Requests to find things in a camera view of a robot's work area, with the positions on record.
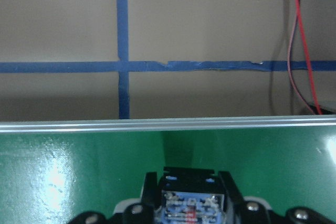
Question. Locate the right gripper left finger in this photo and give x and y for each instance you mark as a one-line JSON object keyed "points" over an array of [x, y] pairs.
{"points": [[143, 210]]}

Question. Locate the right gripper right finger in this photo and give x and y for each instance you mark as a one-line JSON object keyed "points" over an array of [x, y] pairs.
{"points": [[239, 209]]}

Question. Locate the yellow push button switch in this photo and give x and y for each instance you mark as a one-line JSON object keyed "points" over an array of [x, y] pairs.
{"points": [[191, 196]]}

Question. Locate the green conveyor belt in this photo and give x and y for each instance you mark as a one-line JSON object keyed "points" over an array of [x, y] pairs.
{"points": [[52, 171]]}

